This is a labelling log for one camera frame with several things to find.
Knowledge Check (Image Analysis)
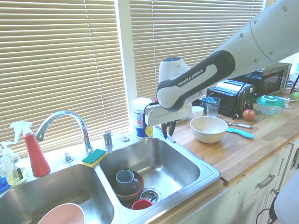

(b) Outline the wide beige window blind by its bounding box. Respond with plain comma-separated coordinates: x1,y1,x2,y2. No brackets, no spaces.
128,0,266,106
0,0,130,160

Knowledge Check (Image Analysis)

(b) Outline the teal handled kitchen tool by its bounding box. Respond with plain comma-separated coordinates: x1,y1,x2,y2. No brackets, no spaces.
226,127,255,140

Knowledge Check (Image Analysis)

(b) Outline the red cup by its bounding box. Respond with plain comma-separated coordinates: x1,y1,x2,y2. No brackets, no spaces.
131,199,154,210

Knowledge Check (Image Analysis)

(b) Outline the brown wooden bowl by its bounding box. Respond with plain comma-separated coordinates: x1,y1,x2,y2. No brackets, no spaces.
109,169,145,203

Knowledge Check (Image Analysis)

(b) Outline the metal drain strainer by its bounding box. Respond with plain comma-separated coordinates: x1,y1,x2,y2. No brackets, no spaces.
139,188,162,203

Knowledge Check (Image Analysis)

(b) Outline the cream ceramic bowl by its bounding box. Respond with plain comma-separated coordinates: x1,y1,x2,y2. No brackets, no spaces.
189,116,228,144

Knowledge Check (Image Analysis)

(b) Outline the chrome faucet knob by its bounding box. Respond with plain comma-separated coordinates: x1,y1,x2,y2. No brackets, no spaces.
62,151,74,164

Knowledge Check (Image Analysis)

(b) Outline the clear drinking glass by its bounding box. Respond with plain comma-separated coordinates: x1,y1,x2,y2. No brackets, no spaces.
206,97,221,118

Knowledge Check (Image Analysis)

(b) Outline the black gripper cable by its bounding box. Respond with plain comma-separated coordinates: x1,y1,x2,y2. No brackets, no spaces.
144,101,160,115

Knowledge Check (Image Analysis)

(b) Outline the black microwave oven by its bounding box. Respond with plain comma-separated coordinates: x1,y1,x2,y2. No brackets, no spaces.
242,62,292,98

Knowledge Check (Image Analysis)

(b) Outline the white wipes canister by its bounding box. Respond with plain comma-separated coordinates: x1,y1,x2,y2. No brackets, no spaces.
132,97,154,140

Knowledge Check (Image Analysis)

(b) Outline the grey mug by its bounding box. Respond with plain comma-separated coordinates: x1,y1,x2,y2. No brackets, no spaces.
115,169,140,196

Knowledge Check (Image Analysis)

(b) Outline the clear spray bottle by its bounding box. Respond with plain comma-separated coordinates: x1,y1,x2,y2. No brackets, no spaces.
0,141,14,178

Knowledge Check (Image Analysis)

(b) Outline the metal drawer handle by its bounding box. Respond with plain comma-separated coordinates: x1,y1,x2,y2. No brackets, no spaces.
256,174,276,189

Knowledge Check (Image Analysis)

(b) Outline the red apple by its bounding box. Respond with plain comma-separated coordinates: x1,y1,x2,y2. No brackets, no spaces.
242,109,256,121

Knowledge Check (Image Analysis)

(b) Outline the red spray bottle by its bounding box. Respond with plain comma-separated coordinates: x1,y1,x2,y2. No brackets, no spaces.
9,121,51,178

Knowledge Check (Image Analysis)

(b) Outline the green and yellow sponge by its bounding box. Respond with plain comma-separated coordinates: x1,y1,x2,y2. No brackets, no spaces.
81,149,107,168

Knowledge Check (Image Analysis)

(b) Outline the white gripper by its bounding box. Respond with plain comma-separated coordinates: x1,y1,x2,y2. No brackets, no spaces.
144,104,193,140

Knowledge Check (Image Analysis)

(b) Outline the container with teal lid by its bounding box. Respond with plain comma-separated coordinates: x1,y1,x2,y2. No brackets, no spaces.
255,95,286,116

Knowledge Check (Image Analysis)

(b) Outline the stainless steel double sink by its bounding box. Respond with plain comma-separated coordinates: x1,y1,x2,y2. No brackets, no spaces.
0,130,222,224

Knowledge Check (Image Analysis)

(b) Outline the pink plastic bowl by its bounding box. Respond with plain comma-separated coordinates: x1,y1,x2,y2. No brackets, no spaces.
37,203,85,224

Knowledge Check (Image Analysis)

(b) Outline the chrome gooseneck faucet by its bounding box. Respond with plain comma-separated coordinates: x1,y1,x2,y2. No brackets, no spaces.
34,110,94,155

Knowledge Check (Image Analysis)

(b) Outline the white rounded robot cover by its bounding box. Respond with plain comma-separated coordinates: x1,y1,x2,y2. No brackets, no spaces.
272,172,299,224

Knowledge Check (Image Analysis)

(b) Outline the teal cup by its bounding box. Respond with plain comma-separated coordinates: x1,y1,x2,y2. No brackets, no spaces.
201,97,214,115

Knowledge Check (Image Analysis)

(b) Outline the black and silver toaster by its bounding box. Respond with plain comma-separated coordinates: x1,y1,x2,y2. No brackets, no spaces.
206,79,256,118

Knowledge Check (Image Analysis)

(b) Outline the white mug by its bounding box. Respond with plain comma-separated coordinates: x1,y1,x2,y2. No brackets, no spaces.
191,106,205,119

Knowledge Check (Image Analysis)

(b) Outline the chrome sink sprayer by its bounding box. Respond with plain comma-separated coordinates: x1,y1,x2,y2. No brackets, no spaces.
102,130,114,149

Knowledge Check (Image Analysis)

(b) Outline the yellow liquid soap jar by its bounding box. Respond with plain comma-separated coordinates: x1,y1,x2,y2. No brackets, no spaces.
6,161,28,186

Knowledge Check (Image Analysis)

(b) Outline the silver kitchen utensil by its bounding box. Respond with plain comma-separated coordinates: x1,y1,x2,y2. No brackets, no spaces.
226,120,254,129

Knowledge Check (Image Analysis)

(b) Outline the clear plastic box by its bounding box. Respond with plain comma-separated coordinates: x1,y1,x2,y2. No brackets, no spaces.
268,88,299,110

